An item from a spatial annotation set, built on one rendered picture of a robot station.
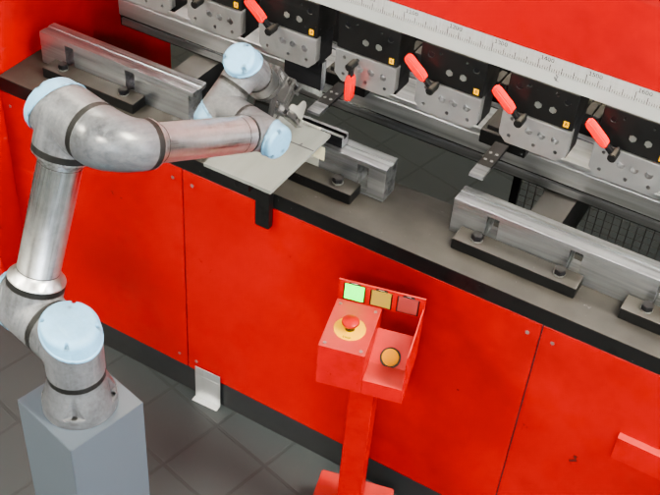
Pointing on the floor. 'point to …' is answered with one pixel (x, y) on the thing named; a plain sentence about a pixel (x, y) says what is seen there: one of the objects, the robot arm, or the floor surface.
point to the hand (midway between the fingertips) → (287, 122)
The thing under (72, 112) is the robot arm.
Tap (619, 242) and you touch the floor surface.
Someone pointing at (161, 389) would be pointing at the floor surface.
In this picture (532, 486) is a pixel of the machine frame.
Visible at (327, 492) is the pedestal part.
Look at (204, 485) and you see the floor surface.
